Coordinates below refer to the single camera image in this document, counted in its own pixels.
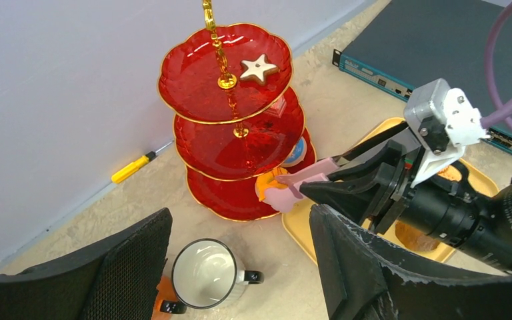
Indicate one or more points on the yellow serving tray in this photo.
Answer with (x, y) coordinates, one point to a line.
(296, 222)

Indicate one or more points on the yellow handled screwdriver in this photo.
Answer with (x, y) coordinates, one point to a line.
(134, 166)

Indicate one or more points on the orange fish shaped cookie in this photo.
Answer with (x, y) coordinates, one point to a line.
(268, 180)

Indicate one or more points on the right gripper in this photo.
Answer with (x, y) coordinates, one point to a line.
(381, 194)

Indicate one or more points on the blue iced donut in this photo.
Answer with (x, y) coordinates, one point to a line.
(297, 155)

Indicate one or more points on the orange mug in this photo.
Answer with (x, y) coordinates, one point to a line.
(166, 302)

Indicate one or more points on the white star cookie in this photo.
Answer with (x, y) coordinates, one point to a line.
(257, 70)

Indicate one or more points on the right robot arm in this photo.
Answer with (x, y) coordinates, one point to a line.
(490, 240)

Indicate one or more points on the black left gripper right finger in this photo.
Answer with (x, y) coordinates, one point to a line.
(365, 276)

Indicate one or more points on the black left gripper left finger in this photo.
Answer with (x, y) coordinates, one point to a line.
(114, 278)

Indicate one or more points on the red three-tier cake stand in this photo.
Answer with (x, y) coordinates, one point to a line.
(221, 130)

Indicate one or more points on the pink cake slice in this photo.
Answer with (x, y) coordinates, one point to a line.
(277, 108)

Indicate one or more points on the white ribbed mug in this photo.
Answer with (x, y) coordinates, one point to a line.
(207, 274)

